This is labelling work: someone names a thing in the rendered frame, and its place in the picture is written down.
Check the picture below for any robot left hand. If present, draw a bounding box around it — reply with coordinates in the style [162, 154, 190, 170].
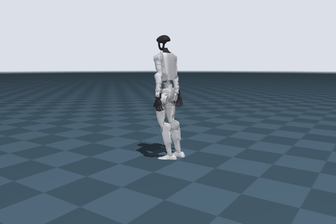
[153, 93, 163, 111]

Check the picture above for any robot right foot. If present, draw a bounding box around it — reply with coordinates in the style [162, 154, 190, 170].
[172, 151, 185, 157]

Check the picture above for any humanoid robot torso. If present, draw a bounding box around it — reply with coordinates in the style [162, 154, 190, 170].
[159, 51, 176, 100]

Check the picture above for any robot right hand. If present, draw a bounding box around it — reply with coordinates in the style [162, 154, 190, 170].
[174, 90, 183, 107]

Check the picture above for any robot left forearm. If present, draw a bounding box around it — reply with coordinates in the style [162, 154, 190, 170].
[155, 73, 162, 98]

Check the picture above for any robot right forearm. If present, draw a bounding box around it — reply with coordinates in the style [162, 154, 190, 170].
[172, 76, 180, 94]

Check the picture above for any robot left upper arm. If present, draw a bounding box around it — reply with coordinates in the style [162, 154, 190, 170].
[153, 54, 163, 78]

